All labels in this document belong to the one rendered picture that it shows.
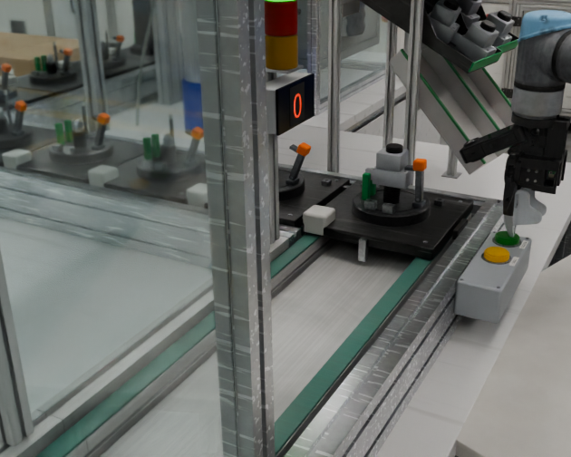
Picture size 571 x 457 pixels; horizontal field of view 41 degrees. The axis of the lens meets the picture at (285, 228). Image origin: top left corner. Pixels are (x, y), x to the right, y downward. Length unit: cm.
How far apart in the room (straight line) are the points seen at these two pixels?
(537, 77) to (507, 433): 52
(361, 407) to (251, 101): 52
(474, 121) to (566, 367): 64
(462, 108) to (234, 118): 124
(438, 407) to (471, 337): 19
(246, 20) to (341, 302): 80
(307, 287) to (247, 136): 80
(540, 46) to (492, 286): 36
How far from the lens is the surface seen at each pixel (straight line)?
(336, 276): 128
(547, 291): 142
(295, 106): 120
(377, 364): 100
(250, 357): 53
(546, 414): 112
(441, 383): 114
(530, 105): 122
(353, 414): 90
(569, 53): 117
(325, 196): 147
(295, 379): 103
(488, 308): 120
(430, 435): 104
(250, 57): 47
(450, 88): 168
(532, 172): 127
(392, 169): 135
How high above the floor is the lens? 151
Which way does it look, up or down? 24 degrees down
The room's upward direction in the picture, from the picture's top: 1 degrees counter-clockwise
